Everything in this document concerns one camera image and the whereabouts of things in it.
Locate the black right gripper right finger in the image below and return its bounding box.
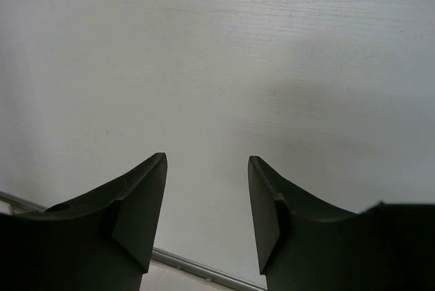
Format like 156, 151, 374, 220
248, 156, 434, 290

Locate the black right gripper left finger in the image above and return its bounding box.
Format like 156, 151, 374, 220
1, 153, 167, 290

